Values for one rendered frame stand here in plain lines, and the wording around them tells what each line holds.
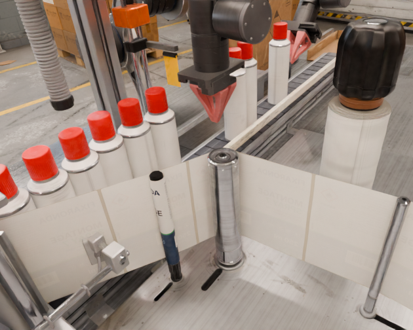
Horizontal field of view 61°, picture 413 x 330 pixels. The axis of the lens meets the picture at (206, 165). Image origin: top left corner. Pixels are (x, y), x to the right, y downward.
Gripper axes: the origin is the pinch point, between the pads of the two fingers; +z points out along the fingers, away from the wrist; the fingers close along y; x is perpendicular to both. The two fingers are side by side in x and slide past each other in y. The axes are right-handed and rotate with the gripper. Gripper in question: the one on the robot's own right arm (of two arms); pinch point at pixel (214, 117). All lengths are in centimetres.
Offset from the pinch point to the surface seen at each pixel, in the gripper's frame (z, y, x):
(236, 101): 3.1, 12.8, 4.3
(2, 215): -2.3, -35.3, 3.9
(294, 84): 13, 49, 8
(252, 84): 1.6, 19.1, 4.3
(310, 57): 18, 85, 19
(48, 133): 102, 65, 224
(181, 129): 5.7, 0.8, 9.3
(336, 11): 85, 463, 147
